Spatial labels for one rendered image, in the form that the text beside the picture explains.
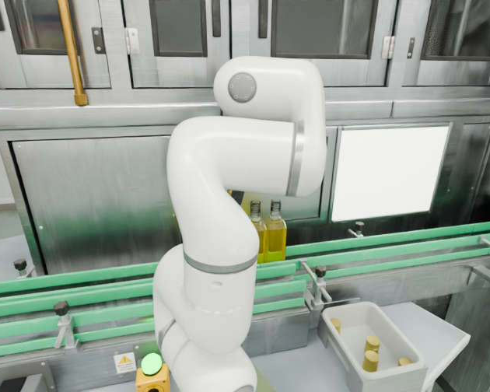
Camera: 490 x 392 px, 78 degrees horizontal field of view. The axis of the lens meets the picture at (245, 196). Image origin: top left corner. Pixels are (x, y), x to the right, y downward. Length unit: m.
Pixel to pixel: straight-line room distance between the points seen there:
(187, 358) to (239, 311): 0.12
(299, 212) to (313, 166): 0.73
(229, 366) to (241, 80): 0.35
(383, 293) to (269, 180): 0.85
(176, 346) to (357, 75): 0.90
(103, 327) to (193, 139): 0.61
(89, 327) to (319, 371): 0.58
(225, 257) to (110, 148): 0.68
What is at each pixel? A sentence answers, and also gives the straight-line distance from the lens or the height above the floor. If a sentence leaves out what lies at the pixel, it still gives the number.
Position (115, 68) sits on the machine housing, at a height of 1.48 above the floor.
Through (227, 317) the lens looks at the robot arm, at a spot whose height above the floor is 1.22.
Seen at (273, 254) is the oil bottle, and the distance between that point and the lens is 0.89.
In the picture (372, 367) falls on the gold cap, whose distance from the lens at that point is 0.91.
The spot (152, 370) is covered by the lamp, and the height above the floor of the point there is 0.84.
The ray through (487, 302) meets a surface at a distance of 1.63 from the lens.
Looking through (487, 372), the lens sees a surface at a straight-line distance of 1.76.
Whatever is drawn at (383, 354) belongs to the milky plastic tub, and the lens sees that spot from 0.99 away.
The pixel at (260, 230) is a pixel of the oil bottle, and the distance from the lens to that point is 0.84.
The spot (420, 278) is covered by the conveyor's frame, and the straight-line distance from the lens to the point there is 1.19.
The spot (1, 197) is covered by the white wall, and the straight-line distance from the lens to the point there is 4.55.
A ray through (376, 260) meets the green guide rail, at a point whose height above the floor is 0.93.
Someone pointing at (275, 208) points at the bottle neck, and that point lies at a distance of 0.84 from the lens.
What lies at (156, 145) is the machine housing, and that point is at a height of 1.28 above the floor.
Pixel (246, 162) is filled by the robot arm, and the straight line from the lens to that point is 0.32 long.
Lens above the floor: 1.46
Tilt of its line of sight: 21 degrees down
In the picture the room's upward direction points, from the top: straight up
